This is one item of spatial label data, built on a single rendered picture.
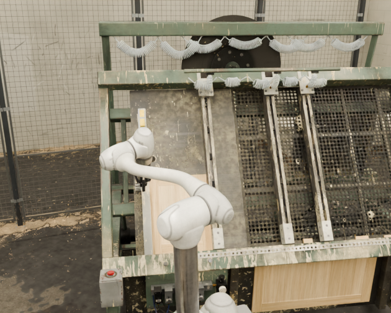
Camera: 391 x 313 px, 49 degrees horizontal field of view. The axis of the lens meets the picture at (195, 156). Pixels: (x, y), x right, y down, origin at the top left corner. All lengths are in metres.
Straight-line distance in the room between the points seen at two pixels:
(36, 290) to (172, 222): 2.59
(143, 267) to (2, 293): 1.79
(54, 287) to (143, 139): 2.27
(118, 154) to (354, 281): 2.08
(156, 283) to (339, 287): 1.40
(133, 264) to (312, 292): 1.37
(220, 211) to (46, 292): 2.56
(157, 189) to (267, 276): 1.00
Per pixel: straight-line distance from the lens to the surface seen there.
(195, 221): 1.67
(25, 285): 4.17
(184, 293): 1.87
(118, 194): 3.73
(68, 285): 4.06
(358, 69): 3.33
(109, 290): 2.48
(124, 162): 2.02
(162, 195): 2.74
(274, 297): 3.27
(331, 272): 3.31
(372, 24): 3.76
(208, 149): 2.79
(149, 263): 2.66
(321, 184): 2.94
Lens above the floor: 2.35
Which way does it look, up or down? 20 degrees down
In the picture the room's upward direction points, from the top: straight up
